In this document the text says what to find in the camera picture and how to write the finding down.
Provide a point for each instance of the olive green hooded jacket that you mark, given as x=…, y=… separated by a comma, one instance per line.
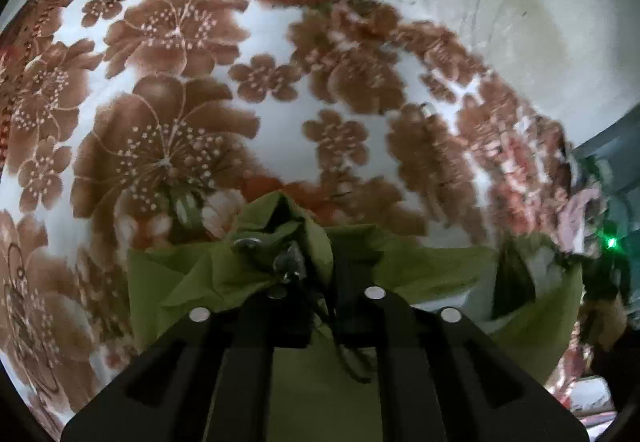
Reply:
x=310, y=397

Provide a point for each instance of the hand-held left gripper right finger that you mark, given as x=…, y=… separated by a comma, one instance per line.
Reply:
x=450, y=372

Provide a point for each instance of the grey blue cabinet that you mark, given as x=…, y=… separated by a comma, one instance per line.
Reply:
x=610, y=147

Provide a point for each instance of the pink cloth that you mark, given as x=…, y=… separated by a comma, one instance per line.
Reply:
x=575, y=217

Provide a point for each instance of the floral brown white bedsheet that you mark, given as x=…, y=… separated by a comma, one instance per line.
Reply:
x=165, y=87

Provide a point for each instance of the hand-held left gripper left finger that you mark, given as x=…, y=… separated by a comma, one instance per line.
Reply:
x=165, y=382

